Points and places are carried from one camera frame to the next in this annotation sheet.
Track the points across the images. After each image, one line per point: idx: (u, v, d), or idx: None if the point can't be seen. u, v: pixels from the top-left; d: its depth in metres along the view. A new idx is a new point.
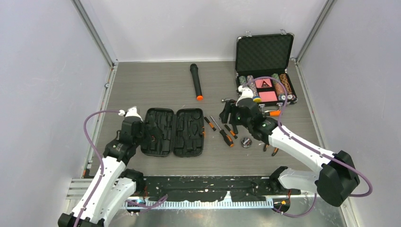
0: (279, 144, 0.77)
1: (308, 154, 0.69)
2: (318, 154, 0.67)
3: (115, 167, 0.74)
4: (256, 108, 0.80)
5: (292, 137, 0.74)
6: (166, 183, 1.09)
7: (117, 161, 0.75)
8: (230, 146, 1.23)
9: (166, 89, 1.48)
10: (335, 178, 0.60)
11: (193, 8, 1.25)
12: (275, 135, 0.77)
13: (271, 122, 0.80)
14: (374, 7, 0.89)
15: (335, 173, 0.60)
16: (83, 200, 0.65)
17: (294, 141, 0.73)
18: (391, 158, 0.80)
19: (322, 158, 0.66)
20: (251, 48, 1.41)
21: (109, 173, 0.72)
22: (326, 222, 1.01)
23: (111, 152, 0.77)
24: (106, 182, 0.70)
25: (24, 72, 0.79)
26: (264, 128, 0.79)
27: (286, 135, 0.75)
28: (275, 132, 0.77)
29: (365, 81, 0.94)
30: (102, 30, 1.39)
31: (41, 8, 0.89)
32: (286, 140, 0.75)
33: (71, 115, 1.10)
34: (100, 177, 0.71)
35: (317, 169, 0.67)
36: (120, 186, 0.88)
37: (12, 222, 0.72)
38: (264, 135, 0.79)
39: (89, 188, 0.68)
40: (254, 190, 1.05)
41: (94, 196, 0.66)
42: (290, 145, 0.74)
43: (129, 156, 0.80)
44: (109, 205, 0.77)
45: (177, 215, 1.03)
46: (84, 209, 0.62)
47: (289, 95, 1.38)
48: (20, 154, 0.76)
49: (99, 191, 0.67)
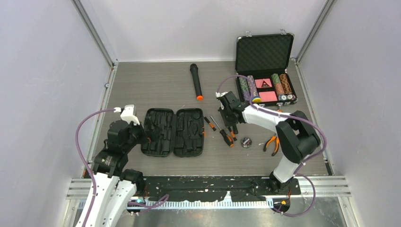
0: (250, 117, 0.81)
1: (270, 118, 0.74)
2: (277, 116, 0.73)
3: (108, 184, 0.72)
4: (231, 94, 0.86)
5: (259, 109, 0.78)
6: (166, 183, 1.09)
7: (108, 177, 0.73)
8: (230, 145, 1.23)
9: (166, 89, 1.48)
10: (289, 131, 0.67)
11: (193, 8, 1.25)
12: (248, 111, 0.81)
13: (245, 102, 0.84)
14: (374, 7, 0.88)
15: (288, 127, 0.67)
16: (80, 221, 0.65)
17: (260, 111, 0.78)
18: (391, 158, 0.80)
19: (280, 118, 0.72)
20: (251, 48, 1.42)
21: (102, 192, 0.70)
22: (326, 223, 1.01)
23: (101, 167, 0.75)
24: (101, 200, 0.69)
25: (24, 72, 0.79)
26: (238, 107, 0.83)
27: (254, 108, 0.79)
28: (247, 108, 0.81)
29: (366, 82, 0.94)
30: (102, 30, 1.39)
31: (41, 8, 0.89)
32: (255, 112, 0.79)
33: (70, 115, 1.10)
34: (94, 196, 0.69)
35: None
36: (118, 190, 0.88)
37: (11, 222, 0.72)
38: (239, 113, 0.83)
39: (83, 209, 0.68)
40: (254, 190, 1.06)
41: (91, 217, 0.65)
42: (257, 116, 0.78)
43: (121, 168, 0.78)
44: (110, 214, 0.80)
45: (177, 215, 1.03)
46: None
47: (289, 95, 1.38)
48: (20, 153, 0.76)
49: (94, 211, 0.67)
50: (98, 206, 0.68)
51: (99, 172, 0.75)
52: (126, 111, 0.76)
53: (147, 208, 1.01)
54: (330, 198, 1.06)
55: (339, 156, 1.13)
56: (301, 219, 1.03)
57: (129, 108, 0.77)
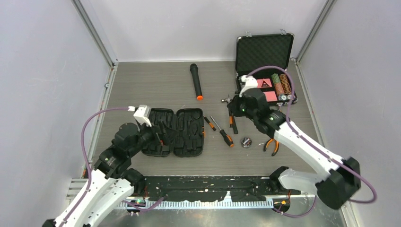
0: (285, 140, 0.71)
1: (316, 158, 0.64)
2: (326, 159, 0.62)
3: (102, 183, 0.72)
4: (263, 97, 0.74)
5: (300, 136, 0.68)
6: (166, 183, 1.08)
7: (104, 177, 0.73)
8: (230, 146, 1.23)
9: (166, 89, 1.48)
10: (340, 183, 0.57)
11: (193, 8, 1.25)
12: (283, 132, 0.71)
13: (279, 116, 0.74)
14: (374, 7, 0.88)
15: (340, 178, 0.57)
16: (66, 211, 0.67)
17: (301, 140, 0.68)
18: (391, 158, 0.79)
19: (330, 163, 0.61)
20: (251, 48, 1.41)
21: (95, 190, 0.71)
22: (326, 223, 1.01)
23: (102, 165, 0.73)
24: (91, 197, 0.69)
25: (24, 73, 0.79)
26: (270, 122, 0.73)
27: (295, 132, 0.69)
28: (283, 126, 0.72)
29: (366, 82, 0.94)
30: (102, 30, 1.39)
31: (41, 8, 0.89)
32: (294, 139, 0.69)
33: (70, 115, 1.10)
34: (86, 191, 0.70)
35: (322, 171, 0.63)
36: (116, 189, 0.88)
37: (11, 222, 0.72)
38: (271, 128, 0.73)
39: (74, 200, 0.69)
40: (254, 190, 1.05)
41: (76, 211, 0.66)
42: (296, 143, 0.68)
43: (121, 171, 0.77)
44: (99, 210, 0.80)
45: (177, 215, 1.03)
46: (65, 222, 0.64)
47: (289, 95, 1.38)
48: (20, 153, 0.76)
49: (82, 206, 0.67)
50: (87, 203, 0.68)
51: (99, 169, 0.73)
52: (139, 111, 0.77)
53: (137, 209, 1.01)
54: None
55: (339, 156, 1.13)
56: (301, 219, 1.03)
57: (141, 109, 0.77)
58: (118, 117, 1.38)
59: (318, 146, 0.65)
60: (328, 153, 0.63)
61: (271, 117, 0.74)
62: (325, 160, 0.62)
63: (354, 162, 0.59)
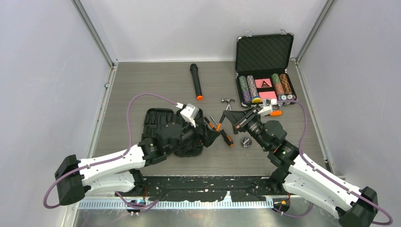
0: (300, 174, 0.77)
1: (335, 190, 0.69)
2: (345, 191, 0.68)
3: (135, 161, 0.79)
4: (283, 134, 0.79)
5: (316, 169, 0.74)
6: (166, 183, 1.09)
7: (142, 157, 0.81)
8: (230, 146, 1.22)
9: (166, 90, 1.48)
10: (362, 215, 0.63)
11: (193, 9, 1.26)
12: (298, 166, 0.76)
13: (291, 149, 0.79)
14: (374, 7, 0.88)
15: (361, 211, 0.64)
16: (94, 160, 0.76)
17: (318, 174, 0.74)
18: (390, 158, 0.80)
19: (350, 195, 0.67)
20: (251, 48, 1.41)
21: (126, 161, 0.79)
22: (326, 222, 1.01)
23: (145, 147, 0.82)
24: (120, 164, 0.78)
25: (24, 73, 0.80)
26: (284, 156, 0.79)
27: (309, 166, 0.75)
28: (298, 161, 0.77)
29: (366, 81, 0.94)
30: (102, 30, 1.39)
31: (41, 8, 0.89)
32: (310, 173, 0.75)
33: (70, 115, 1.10)
34: (120, 157, 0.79)
35: (343, 205, 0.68)
36: (123, 176, 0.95)
37: (11, 222, 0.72)
38: (284, 163, 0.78)
39: (106, 157, 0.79)
40: (254, 190, 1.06)
41: (102, 165, 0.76)
42: (313, 177, 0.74)
43: (154, 162, 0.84)
44: (101, 183, 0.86)
45: (176, 215, 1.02)
46: (88, 168, 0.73)
47: (289, 95, 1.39)
48: (21, 153, 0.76)
49: (108, 165, 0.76)
50: (113, 165, 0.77)
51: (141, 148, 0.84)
52: (187, 111, 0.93)
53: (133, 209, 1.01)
54: None
55: (339, 155, 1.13)
56: (300, 219, 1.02)
57: (189, 109, 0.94)
58: (118, 117, 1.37)
59: (334, 178, 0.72)
60: (345, 185, 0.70)
61: (284, 152, 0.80)
62: (344, 192, 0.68)
63: (370, 191, 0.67)
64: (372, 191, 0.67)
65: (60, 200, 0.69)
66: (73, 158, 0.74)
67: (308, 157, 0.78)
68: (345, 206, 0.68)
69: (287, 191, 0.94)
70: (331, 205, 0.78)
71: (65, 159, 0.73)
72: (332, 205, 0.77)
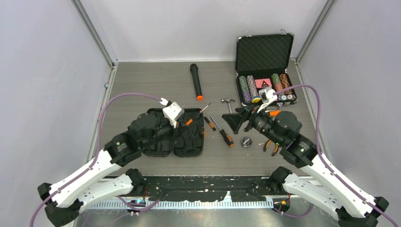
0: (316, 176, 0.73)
1: (351, 199, 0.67)
2: (361, 200, 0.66)
3: (105, 167, 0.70)
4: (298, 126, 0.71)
5: (335, 174, 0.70)
6: (166, 183, 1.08)
7: (110, 162, 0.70)
8: (230, 146, 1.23)
9: (166, 89, 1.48)
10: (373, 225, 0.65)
11: (193, 9, 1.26)
12: (316, 168, 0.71)
13: (309, 144, 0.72)
14: (374, 8, 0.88)
15: (374, 222, 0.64)
16: (64, 181, 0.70)
17: (335, 178, 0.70)
18: (390, 158, 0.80)
19: (365, 205, 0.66)
20: (251, 48, 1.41)
21: (96, 170, 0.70)
22: (326, 223, 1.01)
23: (112, 148, 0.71)
24: (90, 177, 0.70)
25: (24, 73, 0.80)
26: (300, 153, 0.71)
27: (329, 170, 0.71)
28: (316, 162, 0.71)
29: (366, 82, 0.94)
30: (102, 30, 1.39)
31: (41, 8, 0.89)
32: (328, 177, 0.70)
33: (70, 115, 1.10)
34: (88, 169, 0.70)
35: (353, 212, 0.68)
36: (117, 181, 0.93)
37: (12, 222, 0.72)
38: (300, 160, 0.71)
39: (74, 173, 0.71)
40: (254, 190, 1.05)
41: (73, 185, 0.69)
42: (330, 181, 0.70)
43: (128, 160, 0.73)
44: (95, 193, 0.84)
45: (177, 215, 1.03)
46: (58, 192, 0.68)
47: (289, 95, 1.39)
48: (21, 153, 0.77)
49: (77, 182, 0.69)
50: (83, 181, 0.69)
51: (108, 151, 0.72)
52: (171, 112, 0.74)
53: (132, 209, 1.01)
54: None
55: (339, 156, 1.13)
56: (300, 219, 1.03)
57: (176, 110, 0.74)
58: (118, 117, 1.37)
59: (351, 186, 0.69)
60: (361, 193, 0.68)
61: (301, 147, 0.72)
62: (359, 202, 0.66)
63: (384, 201, 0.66)
64: (386, 203, 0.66)
65: (57, 221, 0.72)
66: (42, 187, 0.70)
67: (326, 159, 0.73)
68: (354, 213, 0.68)
69: (288, 191, 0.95)
70: (331, 206, 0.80)
71: (39, 188, 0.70)
72: (332, 206, 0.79)
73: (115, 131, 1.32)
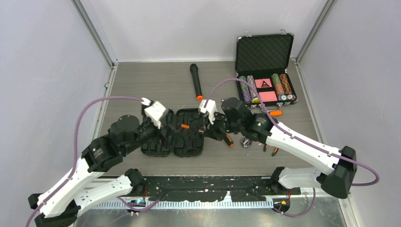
0: (280, 144, 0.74)
1: (315, 155, 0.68)
2: (326, 154, 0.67)
3: (82, 176, 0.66)
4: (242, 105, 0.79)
5: (294, 136, 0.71)
6: (166, 183, 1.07)
7: (87, 170, 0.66)
8: (230, 146, 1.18)
9: (166, 89, 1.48)
10: (345, 176, 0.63)
11: (193, 9, 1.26)
12: (274, 136, 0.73)
13: (264, 118, 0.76)
14: (374, 8, 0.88)
15: (344, 171, 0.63)
16: (48, 192, 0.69)
17: (296, 140, 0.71)
18: (390, 159, 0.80)
19: (331, 158, 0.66)
20: (251, 48, 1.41)
21: (75, 181, 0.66)
22: (326, 222, 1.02)
23: (90, 155, 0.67)
24: (70, 188, 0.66)
25: (24, 73, 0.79)
26: (259, 127, 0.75)
27: (288, 134, 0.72)
28: (274, 131, 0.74)
29: (366, 81, 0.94)
30: (102, 30, 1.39)
31: (40, 8, 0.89)
32: (288, 141, 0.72)
33: (70, 115, 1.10)
34: (68, 179, 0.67)
35: (325, 169, 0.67)
36: (116, 183, 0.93)
37: (12, 221, 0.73)
38: (261, 135, 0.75)
39: (57, 182, 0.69)
40: (254, 190, 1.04)
41: (55, 196, 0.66)
42: (292, 145, 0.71)
43: (108, 166, 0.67)
44: (93, 196, 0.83)
45: (177, 215, 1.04)
46: (45, 204, 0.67)
47: (289, 95, 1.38)
48: (21, 153, 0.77)
49: (58, 194, 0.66)
50: (64, 192, 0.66)
51: (85, 159, 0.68)
52: (155, 112, 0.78)
53: (132, 209, 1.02)
54: (331, 198, 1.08)
55: None
56: (300, 219, 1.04)
57: (158, 110, 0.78)
58: (117, 117, 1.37)
59: (313, 143, 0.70)
60: (325, 148, 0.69)
61: (257, 122, 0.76)
62: (324, 156, 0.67)
63: (349, 150, 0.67)
64: (353, 151, 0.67)
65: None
66: (32, 198, 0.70)
67: (284, 126, 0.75)
68: (327, 171, 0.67)
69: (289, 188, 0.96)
70: (313, 178, 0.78)
71: (29, 199, 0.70)
72: (314, 178, 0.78)
73: None
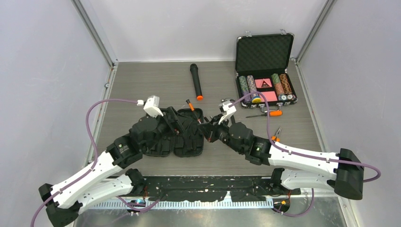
0: (282, 162, 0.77)
1: (315, 165, 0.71)
2: (325, 161, 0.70)
3: (108, 168, 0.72)
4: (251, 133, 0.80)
5: (292, 152, 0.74)
6: (166, 183, 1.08)
7: (112, 163, 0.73)
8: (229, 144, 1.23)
9: (166, 89, 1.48)
10: (349, 178, 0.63)
11: (193, 9, 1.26)
12: (274, 156, 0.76)
13: (263, 143, 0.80)
14: (374, 8, 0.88)
15: (346, 174, 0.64)
16: (65, 182, 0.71)
17: (294, 154, 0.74)
18: (390, 158, 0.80)
19: (330, 163, 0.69)
20: (251, 48, 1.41)
21: (99, 172, 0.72)
22: (326, 222, 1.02)
23: (115, 150, 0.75)
24: (92, 178, 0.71)
25: (23, 73, 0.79)
26: (259, 152, 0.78)
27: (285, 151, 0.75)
28: (272, 151, 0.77)
29: (366, 81, 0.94)
30: (102, 30, 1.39)
31: (40, 7, 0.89)
32: (288, 157, 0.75)
33: (70, 115, 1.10)
34: (90, 170, 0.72)
35: (329, 175, 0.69)
36: (117, 182, 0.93)
37: (11, 221, 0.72)
38: (263, 159, 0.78)
39: (77, 174, 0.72)
40: (254, 190, 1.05)
41: (74, 186, 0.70)
42: (292, 160, 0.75)
43: (129, 162, 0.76)
44: (94, 194, 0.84)
45: (177, 215, 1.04)
46: (60, 193, 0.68)
47: (289, 95, 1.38)
48: (20, 153, 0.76)
49: (78, 184, 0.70)
50: (85, 182, 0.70)
51: (109, 152, 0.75)
52: (148, 102, 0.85)
53: (132, 209, 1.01)
54: (330, 198, 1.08)
55: None
56: (300, 219, 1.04)
57: (151, 100, 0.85)
58: (117, 117, 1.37)
59: (310, 154, 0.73)
60: (322, 155, 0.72)
61: (257, 147, 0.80)
62: (324, 163, 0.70)
63: (345, 152, 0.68)
64: (348, 152, 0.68)
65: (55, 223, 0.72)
66: (44, 188, 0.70)
67: (281, 144, 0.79)
68: (332, 176, 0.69)
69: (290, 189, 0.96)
70: (323, 181, 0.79)
71: (39, 189, 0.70)
72: (324, 181, 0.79)
73: (115, 131, 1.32)
